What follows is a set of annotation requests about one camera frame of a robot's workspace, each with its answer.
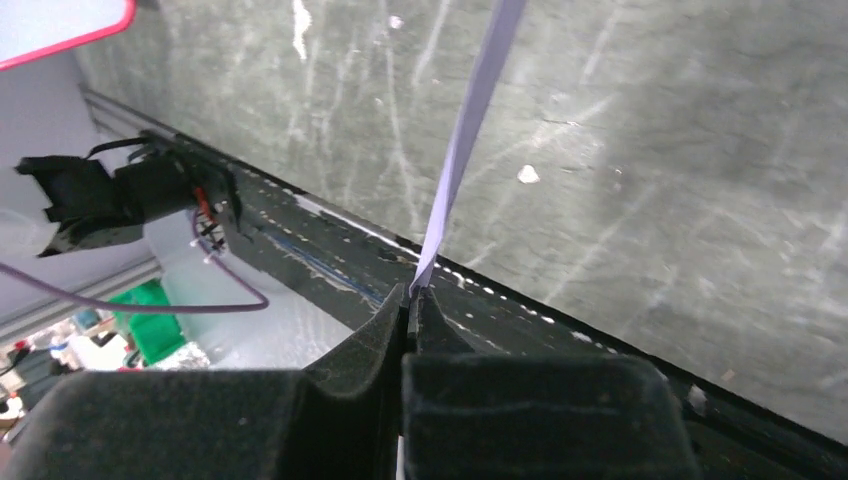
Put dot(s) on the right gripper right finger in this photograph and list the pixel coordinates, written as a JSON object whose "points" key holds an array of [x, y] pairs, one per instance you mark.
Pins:
{"points": [[468, 415]]}

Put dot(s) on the pink framed whiteboard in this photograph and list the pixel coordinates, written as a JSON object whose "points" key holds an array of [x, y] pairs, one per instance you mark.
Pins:
{"points": [[33, 29]]}

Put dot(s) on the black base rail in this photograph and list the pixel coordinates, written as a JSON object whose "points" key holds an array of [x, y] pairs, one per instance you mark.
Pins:
{"points": [[331, 259]]}

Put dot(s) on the green bin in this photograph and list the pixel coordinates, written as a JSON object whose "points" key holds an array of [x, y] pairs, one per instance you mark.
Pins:
{"points": [[156, 335]]}

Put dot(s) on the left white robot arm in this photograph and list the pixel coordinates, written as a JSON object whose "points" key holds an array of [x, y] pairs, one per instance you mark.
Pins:
{"points": [[105, 198]]}

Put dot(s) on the lavender folding umbrella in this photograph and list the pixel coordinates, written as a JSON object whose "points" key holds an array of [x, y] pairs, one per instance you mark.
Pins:
{"points": [[487, 70]]}

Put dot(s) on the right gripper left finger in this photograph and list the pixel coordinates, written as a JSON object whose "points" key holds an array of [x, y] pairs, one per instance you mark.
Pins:
{"points": [[338, 418]]}

